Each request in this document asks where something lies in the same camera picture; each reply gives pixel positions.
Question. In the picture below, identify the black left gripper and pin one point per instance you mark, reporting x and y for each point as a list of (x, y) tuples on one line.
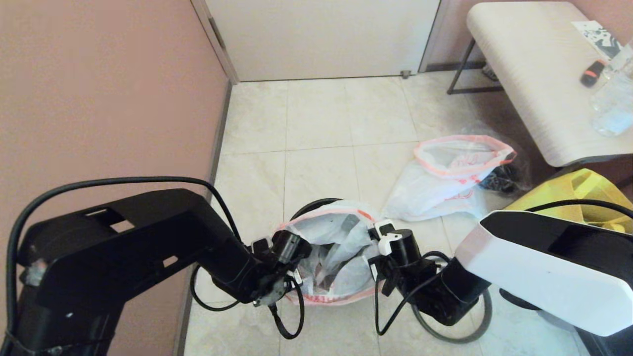
[(277, 289)]

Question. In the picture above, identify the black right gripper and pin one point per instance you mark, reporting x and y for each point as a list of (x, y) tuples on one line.
[(403, 279)]

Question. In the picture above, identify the white red-print bag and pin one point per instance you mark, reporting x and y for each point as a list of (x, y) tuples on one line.
[(336, 232)]

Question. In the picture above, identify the white plastic bag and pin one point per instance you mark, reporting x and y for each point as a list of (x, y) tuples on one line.
[(435, 193)]

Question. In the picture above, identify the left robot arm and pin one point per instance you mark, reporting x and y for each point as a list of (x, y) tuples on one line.
[(123, 257)]

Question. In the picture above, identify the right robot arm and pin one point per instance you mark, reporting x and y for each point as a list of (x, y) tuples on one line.
[(544, 267)]

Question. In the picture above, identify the black round trash bin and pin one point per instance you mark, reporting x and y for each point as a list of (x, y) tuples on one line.
[(309, 202)]

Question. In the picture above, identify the clear bag with dark contents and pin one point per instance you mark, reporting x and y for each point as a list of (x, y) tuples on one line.
[(517, 175)]

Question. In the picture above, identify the yellow fabric tote bag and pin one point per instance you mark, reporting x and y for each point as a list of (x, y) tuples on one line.
[(583, 188)]

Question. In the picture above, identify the pale gray ribbed cylinder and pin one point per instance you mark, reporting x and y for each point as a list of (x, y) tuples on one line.
[(556, 321)]

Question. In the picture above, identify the beige wood-grain table top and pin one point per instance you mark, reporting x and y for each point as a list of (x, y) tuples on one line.
[(534, 79)]

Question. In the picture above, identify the beige door jamb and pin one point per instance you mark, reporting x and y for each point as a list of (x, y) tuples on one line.
[(222, 54), (433, 37)]

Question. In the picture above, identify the white door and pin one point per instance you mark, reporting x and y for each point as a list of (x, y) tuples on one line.
[(321, 39)]

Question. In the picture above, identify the clear water bottle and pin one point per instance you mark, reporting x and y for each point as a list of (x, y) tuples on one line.
[(615, 109)]

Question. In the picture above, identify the black and white leaflet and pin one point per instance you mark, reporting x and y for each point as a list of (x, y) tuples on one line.
[(598, 37)]

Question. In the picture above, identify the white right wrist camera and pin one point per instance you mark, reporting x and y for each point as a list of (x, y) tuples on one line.
[(388, 236)]

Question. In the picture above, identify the black metal table frame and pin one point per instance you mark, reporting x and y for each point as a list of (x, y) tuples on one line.
[(474, 90)]

